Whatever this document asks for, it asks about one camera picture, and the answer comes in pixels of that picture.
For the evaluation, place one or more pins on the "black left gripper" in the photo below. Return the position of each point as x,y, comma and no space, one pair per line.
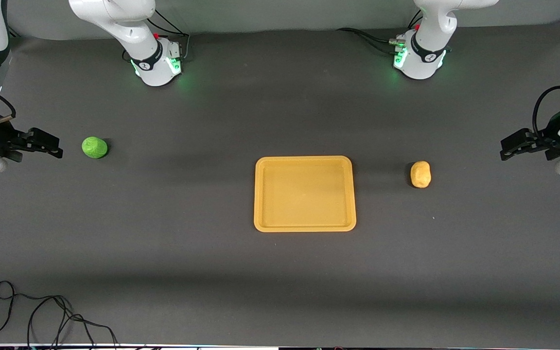
550,135

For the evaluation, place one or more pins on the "green apple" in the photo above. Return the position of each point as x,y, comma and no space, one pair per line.
94,147

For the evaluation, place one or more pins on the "yellow-brown potato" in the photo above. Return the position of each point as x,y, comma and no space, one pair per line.
420,174

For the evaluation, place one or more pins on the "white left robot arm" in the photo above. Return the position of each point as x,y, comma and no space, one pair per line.
421,63

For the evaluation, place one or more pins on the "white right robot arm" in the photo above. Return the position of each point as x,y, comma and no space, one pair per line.
156,68

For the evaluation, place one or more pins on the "yellow plastic tray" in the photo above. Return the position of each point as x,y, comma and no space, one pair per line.
304,194

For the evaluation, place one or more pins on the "dark grey table mat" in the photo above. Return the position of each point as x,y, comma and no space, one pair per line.
280,282

